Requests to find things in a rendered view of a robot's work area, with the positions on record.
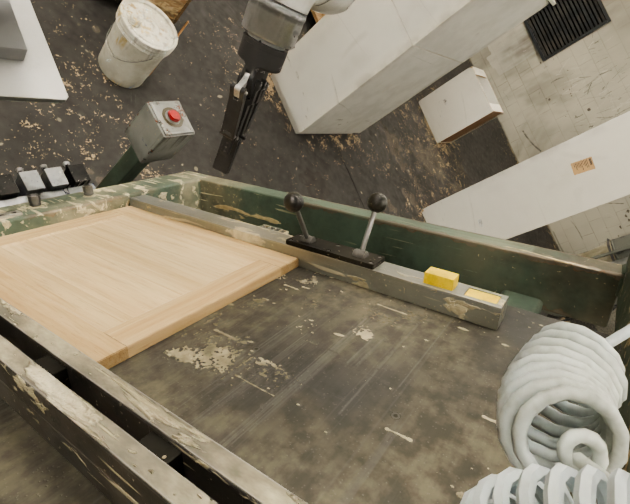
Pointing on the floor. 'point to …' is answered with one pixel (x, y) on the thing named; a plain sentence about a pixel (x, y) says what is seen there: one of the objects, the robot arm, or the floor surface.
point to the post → (123, 170)
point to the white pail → (137, 43)
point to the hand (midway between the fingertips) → (226, 153)
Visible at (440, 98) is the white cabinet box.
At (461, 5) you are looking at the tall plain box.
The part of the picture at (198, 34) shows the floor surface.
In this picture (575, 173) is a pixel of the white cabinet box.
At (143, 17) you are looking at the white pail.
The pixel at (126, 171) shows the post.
